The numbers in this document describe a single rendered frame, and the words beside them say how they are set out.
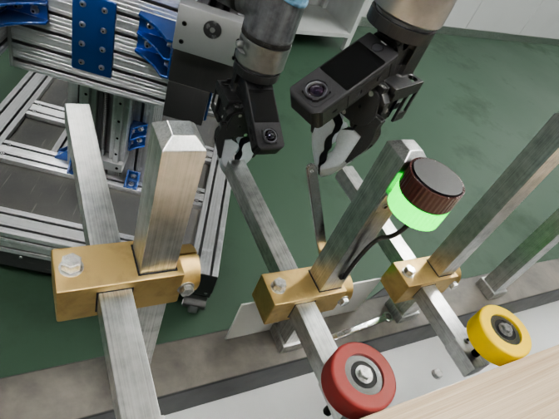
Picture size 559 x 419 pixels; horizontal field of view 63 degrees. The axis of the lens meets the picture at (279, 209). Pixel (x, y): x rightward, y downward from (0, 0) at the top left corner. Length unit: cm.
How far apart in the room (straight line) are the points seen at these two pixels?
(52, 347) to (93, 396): 83
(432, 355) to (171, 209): 74
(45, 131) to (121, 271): 139
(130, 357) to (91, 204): 18
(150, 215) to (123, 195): 120
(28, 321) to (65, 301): 111
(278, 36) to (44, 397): 56
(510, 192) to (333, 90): 34
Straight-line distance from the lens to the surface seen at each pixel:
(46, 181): 163
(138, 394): 41
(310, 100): 45
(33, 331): 154
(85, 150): 59
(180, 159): 35
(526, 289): 119
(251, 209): 70
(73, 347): 151
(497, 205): 72
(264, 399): 81
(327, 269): 61
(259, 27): 65
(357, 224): 55
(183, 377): 71
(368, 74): 47
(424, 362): 100
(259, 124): 68
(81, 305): 47
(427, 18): 48
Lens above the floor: 134
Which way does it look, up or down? 42 degrees down
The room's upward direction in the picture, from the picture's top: 24 degrees clockwise
